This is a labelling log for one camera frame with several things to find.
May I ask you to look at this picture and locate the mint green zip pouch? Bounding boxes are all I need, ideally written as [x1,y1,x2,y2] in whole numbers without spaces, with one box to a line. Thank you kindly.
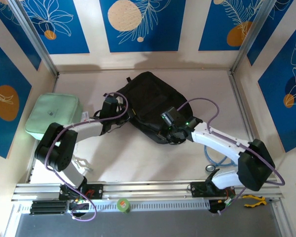
[24,93,84,141]

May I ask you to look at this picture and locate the aluminium frame post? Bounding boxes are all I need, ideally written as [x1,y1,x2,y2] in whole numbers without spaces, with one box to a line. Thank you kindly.
[8,0,60,77]
[230,0,279,74]

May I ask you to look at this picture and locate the clear plastic item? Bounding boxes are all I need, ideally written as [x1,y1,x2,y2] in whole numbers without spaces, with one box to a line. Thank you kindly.
[75,158,93,173]

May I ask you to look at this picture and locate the white slotted cable duct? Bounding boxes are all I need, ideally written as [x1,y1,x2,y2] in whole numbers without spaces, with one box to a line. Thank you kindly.
[68,199,210,212]

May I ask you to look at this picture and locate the yellow black pliers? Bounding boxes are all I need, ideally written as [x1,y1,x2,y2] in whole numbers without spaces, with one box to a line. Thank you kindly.
[244,194,267,208]

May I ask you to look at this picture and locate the dark grey board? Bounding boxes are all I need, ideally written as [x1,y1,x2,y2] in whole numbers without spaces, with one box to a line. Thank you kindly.
[14,209,283,237]

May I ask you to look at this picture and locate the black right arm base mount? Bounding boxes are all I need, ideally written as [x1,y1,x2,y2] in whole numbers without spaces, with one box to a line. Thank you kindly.
[190,181,236,198]

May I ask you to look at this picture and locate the black ribbed block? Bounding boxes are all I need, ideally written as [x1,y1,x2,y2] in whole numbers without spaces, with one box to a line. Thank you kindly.
[31,200,68,215]

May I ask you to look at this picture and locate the green tape roll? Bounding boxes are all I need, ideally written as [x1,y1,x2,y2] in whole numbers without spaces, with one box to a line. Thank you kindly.
[116,197,131,214]

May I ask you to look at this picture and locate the light blue cable loop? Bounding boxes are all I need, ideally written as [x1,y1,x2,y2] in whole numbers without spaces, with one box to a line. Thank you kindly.
[203,145,237,168]

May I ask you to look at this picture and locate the long aluminium base rail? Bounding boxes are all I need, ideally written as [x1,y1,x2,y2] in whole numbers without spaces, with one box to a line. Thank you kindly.
[11,178,284,201]

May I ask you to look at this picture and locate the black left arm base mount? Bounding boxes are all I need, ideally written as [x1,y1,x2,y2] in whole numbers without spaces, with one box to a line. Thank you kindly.
[59,181,104,200]

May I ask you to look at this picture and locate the black backpack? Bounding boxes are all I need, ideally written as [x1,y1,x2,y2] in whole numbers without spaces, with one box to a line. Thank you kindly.
[117,71,200,146]

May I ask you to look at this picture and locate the aluminium side rail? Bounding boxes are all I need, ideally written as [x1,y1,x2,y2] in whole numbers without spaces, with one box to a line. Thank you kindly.
[228,70,266,177]

